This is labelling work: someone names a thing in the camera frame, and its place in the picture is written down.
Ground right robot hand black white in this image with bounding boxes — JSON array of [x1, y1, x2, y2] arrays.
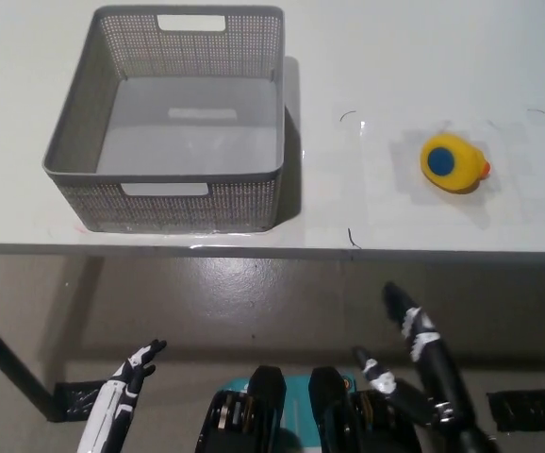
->
[[352, 281, 472, 427]]

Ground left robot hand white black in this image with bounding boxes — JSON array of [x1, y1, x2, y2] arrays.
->
[[76, 338, 168, 453]]

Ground yellow rubber duck toy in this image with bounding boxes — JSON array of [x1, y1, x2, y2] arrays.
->
[[419, 133, 492, 195]]

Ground black table leg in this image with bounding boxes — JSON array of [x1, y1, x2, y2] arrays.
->
[[0, 301, 55, 421]]

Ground robot body black teal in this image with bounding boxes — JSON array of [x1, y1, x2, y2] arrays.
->
[[194, 363, 424, 453]]

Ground grey translucent tape patch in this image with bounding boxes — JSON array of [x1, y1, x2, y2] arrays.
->
[[388, 126, 505, 209]]

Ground grey perforated plastic basket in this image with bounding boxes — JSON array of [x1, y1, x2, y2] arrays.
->
[[41, 4, 287, 235]]

